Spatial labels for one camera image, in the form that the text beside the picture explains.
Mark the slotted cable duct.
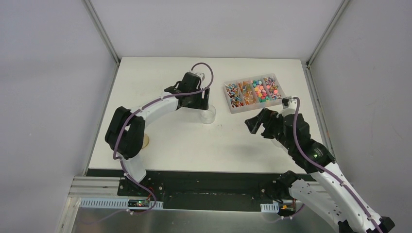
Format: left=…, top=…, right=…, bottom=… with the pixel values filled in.
left=260, top=202, right=279, bottom=213
left=79, top=198, right=164, bottom=210

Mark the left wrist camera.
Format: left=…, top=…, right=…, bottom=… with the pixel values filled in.
left=195, top=72, right=205, bottom=81

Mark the right slotted cable duct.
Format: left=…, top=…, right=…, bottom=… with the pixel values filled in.
left=260, top=202, right=279, bottom=213

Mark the compartmented candy tray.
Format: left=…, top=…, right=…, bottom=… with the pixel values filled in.
left=223, top=73, right=286, bottom=114

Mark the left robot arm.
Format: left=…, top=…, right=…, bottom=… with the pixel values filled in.
left=104, top=72, right=210, bottom=197

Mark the clear plastic jar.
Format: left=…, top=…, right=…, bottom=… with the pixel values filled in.
left=199, top=104, right=216, bottom=124

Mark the wooden jar lid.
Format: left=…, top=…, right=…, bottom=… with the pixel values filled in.
left=142, top=133, right=150, bottom=149

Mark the purple cable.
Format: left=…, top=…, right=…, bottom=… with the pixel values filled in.
left=78, top=62, right=214, bottom=225
left=260, top=96, right=384, bottom=233

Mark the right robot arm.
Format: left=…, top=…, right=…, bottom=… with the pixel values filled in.
left=245, top=108, right=395, bottom=233

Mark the left slotted cable duct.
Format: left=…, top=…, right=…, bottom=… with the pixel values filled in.
left=79, top=198, right=164, bottom=210

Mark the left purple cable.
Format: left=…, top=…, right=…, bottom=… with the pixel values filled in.
left=78, top=62, right=214, bottom=225

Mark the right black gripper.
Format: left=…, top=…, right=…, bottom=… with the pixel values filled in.
left=244, top=107, right=295, bottom=152

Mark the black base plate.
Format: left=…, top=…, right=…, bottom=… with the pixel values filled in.
left=86, top=169, right=294, bottom=212

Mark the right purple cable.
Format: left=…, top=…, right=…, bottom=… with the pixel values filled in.
left=260, top=96, right=384, bottom=233

